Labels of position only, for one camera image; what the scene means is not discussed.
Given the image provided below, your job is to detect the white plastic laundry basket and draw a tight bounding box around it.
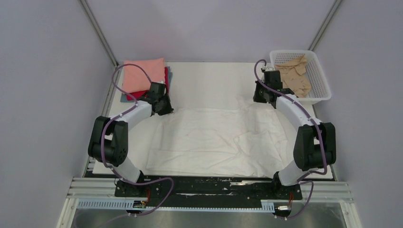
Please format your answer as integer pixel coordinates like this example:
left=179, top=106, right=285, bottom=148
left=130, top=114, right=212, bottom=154
left=269, top=50, right=332, bottom=105

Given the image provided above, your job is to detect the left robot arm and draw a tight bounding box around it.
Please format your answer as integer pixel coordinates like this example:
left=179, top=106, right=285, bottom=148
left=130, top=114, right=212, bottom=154
left=88, top=82, right=173, bottom=197

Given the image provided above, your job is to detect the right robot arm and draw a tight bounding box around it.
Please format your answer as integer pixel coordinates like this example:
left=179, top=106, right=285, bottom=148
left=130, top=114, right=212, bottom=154
left=253, top=70, right=336, bottom=199

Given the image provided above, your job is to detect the folded teal t-shirt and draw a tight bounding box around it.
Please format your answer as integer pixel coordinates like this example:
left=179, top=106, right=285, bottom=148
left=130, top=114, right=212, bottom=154
left=120, top=72, right=173, bottom=103

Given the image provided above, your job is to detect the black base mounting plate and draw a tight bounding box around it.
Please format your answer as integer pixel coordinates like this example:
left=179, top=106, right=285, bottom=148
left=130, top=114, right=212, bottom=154
left=114, top=175, right=302, bottom=209

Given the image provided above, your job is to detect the beige t-shirt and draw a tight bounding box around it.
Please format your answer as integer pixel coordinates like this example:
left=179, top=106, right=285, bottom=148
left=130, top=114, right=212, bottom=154
left=275, top=55, right=311, bottom=98

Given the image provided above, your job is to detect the folded salmon pink t-shirt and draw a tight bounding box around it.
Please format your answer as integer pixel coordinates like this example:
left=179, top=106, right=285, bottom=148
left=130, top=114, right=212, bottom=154
left=122, top=58, right=165, bottom=93

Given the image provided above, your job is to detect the white t-shirt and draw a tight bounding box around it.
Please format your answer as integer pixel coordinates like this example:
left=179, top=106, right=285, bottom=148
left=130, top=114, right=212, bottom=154
left=145, top=98, right=293, bottom=177

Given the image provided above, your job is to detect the left aluminium frame post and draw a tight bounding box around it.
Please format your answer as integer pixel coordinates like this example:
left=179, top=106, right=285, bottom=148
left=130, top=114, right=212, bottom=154
left=78, top=0, right=119, bottom=67

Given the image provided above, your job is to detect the white slotted cable duct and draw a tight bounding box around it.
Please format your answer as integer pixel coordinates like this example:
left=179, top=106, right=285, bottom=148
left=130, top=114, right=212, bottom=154
left=77, top=199, right=275, bottom=213

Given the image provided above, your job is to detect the folded red t-shirt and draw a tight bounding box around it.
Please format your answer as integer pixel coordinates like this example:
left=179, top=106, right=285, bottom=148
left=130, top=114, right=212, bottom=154
left=131, top=66, right=172, bottom=99

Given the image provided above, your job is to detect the right aluminium frame post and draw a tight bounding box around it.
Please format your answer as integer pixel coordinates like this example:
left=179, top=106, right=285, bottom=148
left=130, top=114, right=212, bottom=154
left=308, top=0, right=344, bottom=51

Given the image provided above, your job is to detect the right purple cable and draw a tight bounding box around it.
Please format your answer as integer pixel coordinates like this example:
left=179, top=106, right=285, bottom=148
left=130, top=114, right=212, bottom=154
left=253, top=59, right=328, bottom=220

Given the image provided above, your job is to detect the aluminium frame post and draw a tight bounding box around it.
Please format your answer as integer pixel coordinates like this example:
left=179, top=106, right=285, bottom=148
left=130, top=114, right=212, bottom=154
left=78, top=0, right=119, bottom=67
left=308, top=0, right=344, bottom=51

